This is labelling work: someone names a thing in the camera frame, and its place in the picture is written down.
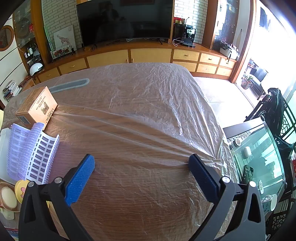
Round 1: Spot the wooden television cabinet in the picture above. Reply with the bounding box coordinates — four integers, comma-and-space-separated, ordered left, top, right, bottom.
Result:
30, 42, 238, 84

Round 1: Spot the glass side table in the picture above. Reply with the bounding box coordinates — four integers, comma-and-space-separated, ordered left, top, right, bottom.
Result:
223, 117, 288, 216

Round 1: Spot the clear plastic cup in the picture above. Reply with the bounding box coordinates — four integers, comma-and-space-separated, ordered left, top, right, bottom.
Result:
6, 122, 60, 184

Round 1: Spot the giraffe picture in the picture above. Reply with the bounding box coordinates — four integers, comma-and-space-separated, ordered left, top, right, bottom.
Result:
54, 25, 76, 50

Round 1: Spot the beige plastic container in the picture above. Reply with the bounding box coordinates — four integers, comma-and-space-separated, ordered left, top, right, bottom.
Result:
0, 182, 21, 212

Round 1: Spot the wooden display shelf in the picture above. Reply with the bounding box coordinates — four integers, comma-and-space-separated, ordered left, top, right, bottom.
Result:
13, 0, 47, 71

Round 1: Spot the yellow round lid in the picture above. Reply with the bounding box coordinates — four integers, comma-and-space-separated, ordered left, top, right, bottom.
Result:
14, 179, 29, 205

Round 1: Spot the black coffee machine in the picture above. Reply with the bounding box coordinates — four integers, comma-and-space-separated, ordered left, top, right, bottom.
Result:
173, 23, 196, 47

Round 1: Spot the hanging blue garment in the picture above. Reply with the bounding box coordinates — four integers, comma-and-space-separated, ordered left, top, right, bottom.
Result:
259, 7, 271, 30

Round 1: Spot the white cup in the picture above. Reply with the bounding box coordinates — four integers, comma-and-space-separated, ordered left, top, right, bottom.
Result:
264, 193, 278, 212

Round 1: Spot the small white lid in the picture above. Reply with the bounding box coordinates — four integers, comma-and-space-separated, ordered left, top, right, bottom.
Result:
0, 207, 15, 220

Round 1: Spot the round wall plaque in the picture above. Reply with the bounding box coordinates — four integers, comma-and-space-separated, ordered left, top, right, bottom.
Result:
0, 25, 14, 52

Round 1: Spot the white printer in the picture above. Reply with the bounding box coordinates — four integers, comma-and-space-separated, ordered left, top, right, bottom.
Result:
218, 42, 240, 60

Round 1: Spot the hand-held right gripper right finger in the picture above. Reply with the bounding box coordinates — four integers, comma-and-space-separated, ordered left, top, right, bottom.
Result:
188, 153, 266, 241

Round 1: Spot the orange cardboard box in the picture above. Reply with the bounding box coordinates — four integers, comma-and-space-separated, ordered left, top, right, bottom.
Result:
15, 86, 58, 130

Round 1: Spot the potted plant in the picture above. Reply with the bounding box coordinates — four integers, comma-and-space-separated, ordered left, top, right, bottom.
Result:
240, 75, 254, 90

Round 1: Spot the black flat television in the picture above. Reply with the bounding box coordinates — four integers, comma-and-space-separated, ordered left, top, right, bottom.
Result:
76, 0, 174, 50

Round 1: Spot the row of books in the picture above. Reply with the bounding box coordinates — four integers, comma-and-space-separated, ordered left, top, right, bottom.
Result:
2, 80, 22, 102

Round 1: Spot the round fan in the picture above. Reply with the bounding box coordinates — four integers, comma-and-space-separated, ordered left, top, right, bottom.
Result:
14, 17, 33, 39

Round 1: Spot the red flower picture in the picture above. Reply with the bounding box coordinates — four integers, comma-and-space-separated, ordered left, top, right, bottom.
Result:
51, 46, 76, 60

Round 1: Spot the dark armchair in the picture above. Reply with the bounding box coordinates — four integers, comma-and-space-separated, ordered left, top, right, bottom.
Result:
246, 59, 269, 93

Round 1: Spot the white helmet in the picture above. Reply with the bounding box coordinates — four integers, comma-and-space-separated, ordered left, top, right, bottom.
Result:
29, 63, 44, 76

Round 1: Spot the black remote control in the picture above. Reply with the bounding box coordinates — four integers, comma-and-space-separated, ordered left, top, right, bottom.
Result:
242, 164, 254, 184

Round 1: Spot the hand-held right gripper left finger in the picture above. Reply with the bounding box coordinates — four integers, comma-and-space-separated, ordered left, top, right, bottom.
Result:
18, 153, 96, 241

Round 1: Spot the black bag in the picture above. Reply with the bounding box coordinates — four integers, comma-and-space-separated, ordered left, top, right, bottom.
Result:
264, 88, 287, 139

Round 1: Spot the white plastic box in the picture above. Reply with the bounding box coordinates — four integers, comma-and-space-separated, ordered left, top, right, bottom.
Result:
0, 127, 12, 182

